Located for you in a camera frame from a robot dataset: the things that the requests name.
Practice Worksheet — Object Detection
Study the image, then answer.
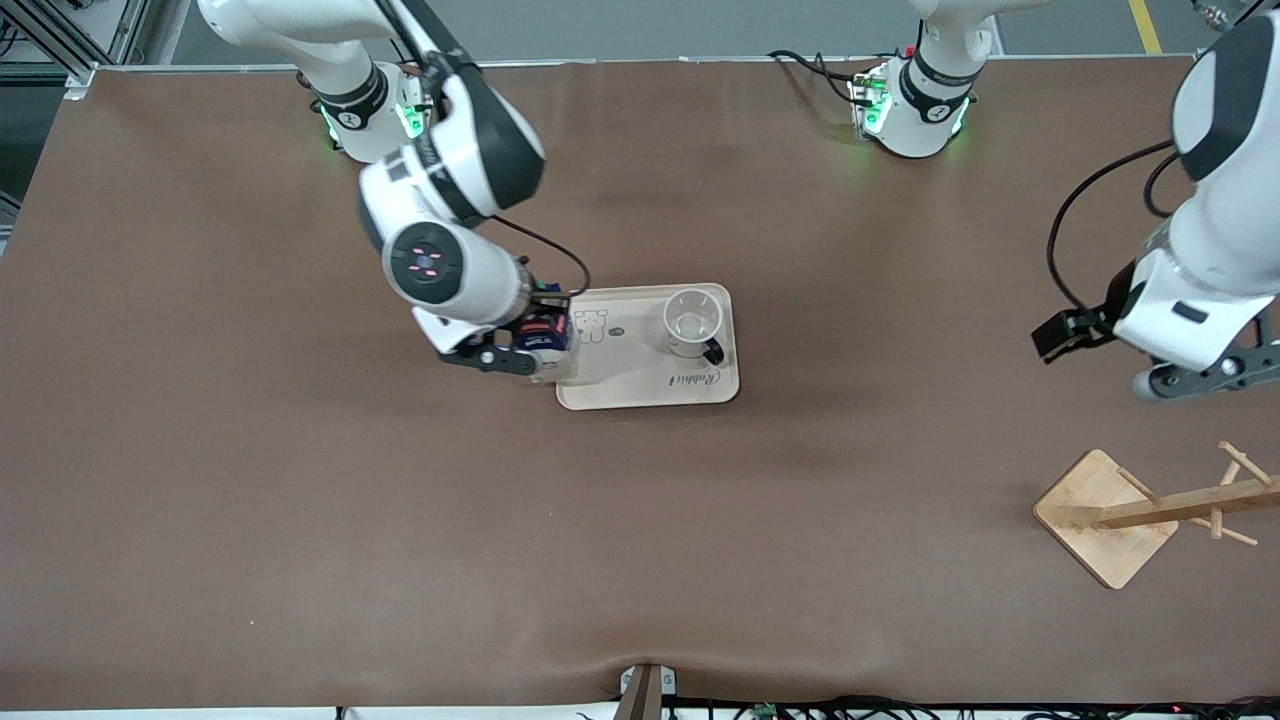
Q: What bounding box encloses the white mug black handle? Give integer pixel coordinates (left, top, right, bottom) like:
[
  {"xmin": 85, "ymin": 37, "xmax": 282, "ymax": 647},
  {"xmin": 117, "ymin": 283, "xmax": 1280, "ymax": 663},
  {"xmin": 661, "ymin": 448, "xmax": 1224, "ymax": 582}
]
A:
[{"xmin": 662, "ymin": 287, "xmax": 728, "ymax": 366}]

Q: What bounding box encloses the wooden mug rack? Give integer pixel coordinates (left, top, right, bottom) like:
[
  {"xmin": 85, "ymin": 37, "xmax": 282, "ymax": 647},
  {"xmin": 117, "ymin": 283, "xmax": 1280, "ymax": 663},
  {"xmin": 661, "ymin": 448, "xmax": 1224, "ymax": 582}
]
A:
[{"xmin": 1032, "ymin": 440, "xmax": 1280, "ymax": 591}]

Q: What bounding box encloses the blue white milk carton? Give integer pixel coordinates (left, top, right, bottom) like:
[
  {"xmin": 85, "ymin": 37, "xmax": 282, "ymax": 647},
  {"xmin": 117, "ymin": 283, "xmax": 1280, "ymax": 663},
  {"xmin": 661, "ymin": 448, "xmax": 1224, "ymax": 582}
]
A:
[{"xmin": 513, "ymin": 308, "xmax": 581, "ymax": 387}]

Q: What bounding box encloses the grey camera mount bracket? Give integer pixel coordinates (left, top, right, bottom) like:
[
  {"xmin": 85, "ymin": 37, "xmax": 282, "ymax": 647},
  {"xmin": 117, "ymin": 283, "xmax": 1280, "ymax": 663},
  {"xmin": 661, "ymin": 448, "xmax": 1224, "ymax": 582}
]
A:
[{"xmin": 612, "ymin": 663, "xmax": 678, "ymax": 720}]

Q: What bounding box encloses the black base cable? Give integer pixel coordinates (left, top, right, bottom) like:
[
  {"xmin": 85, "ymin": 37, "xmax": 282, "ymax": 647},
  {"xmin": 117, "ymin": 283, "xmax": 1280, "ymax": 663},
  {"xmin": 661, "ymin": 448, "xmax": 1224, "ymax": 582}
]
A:
[{"xmin": 768, "ymin": 48, "xmax": 863, "ymax": 106}]

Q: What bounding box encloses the beige plastic tray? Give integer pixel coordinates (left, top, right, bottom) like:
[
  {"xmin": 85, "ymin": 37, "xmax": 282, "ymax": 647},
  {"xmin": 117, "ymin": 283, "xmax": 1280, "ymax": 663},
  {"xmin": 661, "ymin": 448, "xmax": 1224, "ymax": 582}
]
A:
[{"xmin": 555, "ymin": 283, "xmax": 741, "ymax": 412}]

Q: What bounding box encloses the aluminium frame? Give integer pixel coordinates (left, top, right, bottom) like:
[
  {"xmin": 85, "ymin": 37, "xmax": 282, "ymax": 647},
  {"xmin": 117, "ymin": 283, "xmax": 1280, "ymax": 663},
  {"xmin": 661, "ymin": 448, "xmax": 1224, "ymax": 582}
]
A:
[{"xmin": 0, "ymin": 0, "xmax": 191, "ymax": 99}]

